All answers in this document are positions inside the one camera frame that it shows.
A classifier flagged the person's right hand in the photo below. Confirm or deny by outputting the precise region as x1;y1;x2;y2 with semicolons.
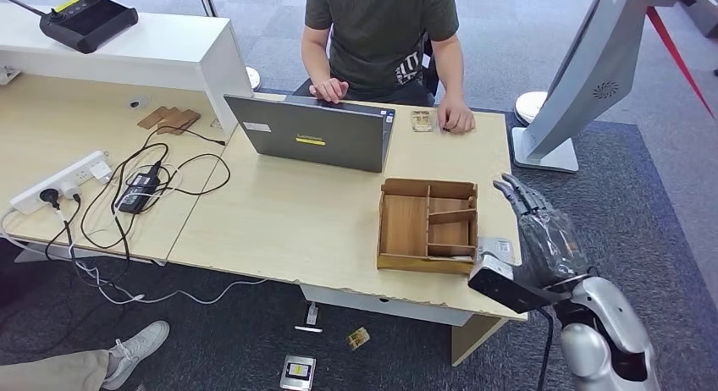
308;77;350;105

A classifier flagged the person's left hand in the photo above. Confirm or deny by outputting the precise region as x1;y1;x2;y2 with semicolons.
437;96;477;135

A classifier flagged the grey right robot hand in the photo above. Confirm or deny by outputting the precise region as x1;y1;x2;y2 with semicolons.
493;173;594;292

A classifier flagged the wooden organizer box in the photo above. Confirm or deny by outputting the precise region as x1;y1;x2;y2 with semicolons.
377;178;479;276

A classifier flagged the grey card reader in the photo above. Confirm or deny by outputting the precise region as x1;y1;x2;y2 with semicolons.
477;237;522;267

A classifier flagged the person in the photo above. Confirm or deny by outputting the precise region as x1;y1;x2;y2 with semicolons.
291;0;477;136

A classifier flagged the thin wooden card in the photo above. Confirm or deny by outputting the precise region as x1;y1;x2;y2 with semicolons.
169;108;202;136
156;107;191;135
137;105;168;130

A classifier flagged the person's leg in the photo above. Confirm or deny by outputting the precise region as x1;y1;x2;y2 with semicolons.
0;320;171;391

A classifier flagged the grey laptop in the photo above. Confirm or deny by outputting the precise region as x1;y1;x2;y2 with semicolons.
224;94;396;173

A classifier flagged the white round stanchion base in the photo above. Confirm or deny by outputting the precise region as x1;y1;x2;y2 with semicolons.
514;91;550;127

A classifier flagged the dark grey floor rug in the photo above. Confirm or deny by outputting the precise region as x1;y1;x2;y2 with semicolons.
0;88;718;391

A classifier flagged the wooden desk leg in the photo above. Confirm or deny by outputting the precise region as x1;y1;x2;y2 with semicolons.
451;315;509;368

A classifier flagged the white kiosk stand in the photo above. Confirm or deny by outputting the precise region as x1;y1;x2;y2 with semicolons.
511;0;697;173

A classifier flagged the metal stanchion with white base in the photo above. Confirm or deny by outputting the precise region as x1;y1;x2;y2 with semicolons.
196;0;263;92

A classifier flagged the white desk crossbar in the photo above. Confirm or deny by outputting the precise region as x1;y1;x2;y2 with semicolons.
300;284;475;328

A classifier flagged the white counter riser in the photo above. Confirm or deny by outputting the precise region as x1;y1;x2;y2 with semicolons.
0;3;255;136

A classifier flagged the small wooden tag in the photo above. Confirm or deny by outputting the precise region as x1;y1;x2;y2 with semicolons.
345;327;372;351

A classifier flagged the black power adapter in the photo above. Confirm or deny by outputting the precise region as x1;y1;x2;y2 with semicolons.
116;172;162;216

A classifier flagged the white charger block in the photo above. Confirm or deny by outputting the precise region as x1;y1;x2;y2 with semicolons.
88;158;113;182

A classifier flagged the black remote controller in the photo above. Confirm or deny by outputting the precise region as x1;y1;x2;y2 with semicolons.
4;0;140;55

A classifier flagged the silver device with screen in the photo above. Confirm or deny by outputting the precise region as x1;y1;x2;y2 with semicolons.
279;355;317;391

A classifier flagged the white power strip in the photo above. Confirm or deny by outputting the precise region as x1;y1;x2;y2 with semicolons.
9;150;112;216

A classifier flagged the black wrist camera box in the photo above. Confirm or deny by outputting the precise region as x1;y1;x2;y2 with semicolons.
468;253;556;316

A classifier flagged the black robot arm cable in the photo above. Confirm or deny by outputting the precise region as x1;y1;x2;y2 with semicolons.
535;306;557;391

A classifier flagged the thin black adapter cable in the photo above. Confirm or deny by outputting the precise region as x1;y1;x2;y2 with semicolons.
79;124;232;251

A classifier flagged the white and black bracket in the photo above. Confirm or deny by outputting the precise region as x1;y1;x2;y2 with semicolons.
294;301;325;334

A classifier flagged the red strap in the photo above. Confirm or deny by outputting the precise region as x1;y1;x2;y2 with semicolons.
646;6;718;122

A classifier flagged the white cable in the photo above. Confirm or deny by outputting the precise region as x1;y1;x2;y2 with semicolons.
0;206;269;306

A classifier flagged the black power cord with plug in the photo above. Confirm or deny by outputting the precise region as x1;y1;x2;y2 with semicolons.
37;187;135;265

